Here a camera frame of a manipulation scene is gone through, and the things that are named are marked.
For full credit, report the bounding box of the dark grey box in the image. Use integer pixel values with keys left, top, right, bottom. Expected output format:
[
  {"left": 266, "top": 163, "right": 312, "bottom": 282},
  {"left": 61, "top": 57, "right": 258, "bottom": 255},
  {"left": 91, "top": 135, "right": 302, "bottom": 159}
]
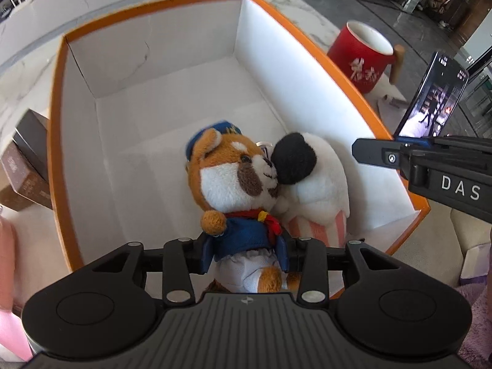
[{"left": 13, "top": 109, "right": 48, "bottom": 182}]

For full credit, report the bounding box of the white black plush toy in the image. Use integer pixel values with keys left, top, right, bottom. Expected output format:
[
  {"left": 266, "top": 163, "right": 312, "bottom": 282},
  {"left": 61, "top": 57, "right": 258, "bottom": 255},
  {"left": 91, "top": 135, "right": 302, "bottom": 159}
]
[{"left": 270, "top": 133, "right": 350, "bottom": 248}]

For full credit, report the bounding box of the fox plush blue outfit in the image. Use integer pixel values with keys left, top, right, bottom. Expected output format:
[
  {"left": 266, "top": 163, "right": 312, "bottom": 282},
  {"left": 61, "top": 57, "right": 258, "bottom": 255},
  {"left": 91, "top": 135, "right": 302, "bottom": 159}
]
[{"left": 186, "top": 121, "right": 289, "bottom": 293}]

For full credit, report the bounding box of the purple patterned box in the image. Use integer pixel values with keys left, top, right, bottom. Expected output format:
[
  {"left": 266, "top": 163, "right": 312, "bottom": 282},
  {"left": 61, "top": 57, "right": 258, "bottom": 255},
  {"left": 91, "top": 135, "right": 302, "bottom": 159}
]
[{"left": 1, "top": 142, "right": 53, "bottom": 210}]

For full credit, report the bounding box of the orange white storage box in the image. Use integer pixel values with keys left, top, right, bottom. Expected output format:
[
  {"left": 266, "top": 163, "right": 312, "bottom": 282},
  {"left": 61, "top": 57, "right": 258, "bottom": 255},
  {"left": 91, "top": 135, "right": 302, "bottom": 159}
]
[{"left": 46, "top": 0, "right": 431, "bottom": 301}]

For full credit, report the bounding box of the brown cardboard box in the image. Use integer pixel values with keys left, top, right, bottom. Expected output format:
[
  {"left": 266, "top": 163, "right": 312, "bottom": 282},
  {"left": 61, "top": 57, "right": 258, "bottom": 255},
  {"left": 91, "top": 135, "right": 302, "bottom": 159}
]
[{"left": 0, "top": 188, "right": 33, "bottom": 212}]

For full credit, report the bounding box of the smartphone on stand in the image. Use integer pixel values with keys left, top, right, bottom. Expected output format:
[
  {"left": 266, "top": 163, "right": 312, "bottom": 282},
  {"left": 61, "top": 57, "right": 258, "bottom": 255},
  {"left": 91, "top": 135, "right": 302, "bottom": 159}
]
[{"left": 394, "top": 51, "right": 470, "bottom": 139}]

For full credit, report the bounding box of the red mug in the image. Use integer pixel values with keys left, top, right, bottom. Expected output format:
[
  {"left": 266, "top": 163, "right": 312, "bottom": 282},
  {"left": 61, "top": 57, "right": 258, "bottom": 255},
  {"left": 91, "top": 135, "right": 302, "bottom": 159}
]
[{"left": 328, "top": 20, "right": 405, "bottom": 94}]

